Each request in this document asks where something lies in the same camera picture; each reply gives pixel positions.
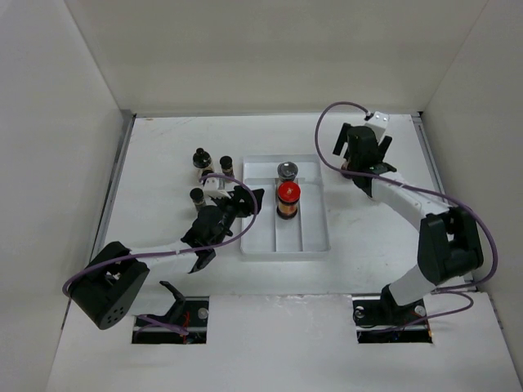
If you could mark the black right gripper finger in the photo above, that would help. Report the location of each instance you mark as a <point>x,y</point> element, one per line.
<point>341,146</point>
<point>384,144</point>

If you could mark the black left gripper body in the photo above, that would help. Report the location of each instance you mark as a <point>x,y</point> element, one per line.
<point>229,211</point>

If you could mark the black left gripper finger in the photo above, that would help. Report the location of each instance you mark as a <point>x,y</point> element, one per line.
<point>219,197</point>
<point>246,202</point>

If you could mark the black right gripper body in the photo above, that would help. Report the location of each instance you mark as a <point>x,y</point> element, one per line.
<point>352,164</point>

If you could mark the red-lid sauce jar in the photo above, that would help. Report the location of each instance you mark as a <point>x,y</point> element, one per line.
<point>288,197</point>
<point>349,169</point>

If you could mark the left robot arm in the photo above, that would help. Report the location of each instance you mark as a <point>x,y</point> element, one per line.
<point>108,287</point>

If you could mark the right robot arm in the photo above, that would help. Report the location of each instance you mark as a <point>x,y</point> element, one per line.
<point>448,245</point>

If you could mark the front black-cap spice bottle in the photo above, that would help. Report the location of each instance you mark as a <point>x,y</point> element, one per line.
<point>198,198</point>

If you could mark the small black-cap spice bottle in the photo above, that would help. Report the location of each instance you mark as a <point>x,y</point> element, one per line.
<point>226,164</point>

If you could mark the white divided organizer tray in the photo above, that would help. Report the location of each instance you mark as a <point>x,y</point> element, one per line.
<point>272,238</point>

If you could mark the knob-top spice grinder bottle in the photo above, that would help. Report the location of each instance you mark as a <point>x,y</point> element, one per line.
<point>202,160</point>

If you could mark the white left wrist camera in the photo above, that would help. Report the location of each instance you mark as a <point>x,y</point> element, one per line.
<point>213,183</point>

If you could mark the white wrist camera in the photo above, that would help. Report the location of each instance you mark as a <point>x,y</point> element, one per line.
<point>213,183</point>
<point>377,121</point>

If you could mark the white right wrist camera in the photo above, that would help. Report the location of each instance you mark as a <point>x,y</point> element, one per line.
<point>377,121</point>

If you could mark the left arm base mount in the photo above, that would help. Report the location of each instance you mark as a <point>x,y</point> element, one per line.
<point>184,323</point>

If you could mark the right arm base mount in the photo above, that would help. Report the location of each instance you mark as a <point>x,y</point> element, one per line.
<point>379,320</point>

